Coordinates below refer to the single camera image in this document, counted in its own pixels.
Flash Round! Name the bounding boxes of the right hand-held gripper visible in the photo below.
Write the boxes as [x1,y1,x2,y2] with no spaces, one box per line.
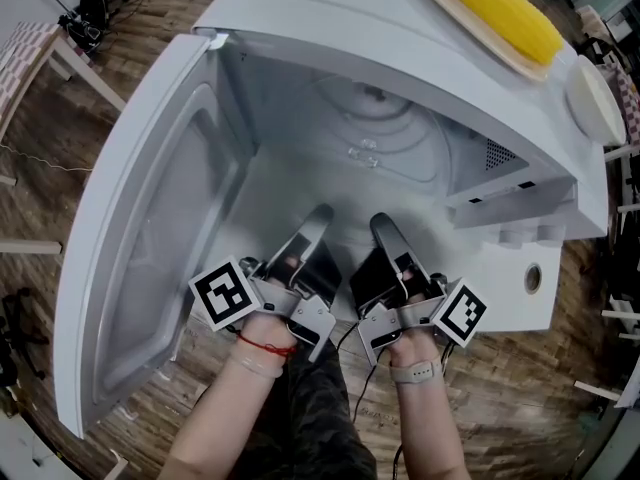
[348,211,488,369]

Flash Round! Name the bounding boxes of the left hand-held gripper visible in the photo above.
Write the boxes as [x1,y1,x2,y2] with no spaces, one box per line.
[188,203,344,364]

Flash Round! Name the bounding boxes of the clear glass turntable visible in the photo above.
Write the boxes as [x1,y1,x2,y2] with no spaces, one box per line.
[264,70,454,274]

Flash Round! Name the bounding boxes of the person's right forearm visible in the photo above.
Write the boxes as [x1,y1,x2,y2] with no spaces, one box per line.
[387,327,474,480]

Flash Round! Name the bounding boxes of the person's left forearm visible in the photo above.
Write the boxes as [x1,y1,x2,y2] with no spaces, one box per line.
[157,312,301,480]

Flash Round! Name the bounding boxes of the beige band wristwatch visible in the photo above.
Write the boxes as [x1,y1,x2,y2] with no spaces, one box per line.
[388,356,444,384]

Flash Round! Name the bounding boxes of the pale clear bangle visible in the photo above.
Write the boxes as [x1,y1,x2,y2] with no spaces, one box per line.
[230,352,284,380]

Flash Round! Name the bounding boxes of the person's camouflage trousers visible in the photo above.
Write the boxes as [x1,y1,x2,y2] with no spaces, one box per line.
[239,340,379,480]

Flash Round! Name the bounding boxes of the white microwave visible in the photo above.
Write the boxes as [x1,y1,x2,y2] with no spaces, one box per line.
[52,0,609,439]

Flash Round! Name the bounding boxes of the beige oval plate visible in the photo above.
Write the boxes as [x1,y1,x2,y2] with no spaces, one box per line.
[407,0,551,84]

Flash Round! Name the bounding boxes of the white bowl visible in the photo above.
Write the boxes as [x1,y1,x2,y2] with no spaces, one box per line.
[564,53,628,147]

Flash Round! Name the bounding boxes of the yellow corn cob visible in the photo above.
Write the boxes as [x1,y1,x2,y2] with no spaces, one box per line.
[424,0,566,67]

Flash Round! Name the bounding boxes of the pink checkered table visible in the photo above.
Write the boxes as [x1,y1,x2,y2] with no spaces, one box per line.
[0,21,126,255]

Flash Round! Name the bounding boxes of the red string bracelet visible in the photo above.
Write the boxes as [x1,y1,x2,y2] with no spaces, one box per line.
[235,334,297,358]

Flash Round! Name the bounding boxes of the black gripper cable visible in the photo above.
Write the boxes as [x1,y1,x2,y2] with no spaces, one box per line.
[349,345,396,425]

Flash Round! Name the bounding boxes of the grey table cable grommet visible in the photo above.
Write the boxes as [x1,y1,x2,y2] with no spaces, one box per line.
[523,262,544,295]

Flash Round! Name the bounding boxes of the long white floor cable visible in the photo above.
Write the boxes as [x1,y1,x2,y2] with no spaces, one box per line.
[0,142,95,174]

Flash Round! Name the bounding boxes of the checkered table with white frame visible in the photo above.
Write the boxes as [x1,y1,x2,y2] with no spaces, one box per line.
[612,62,640,147]

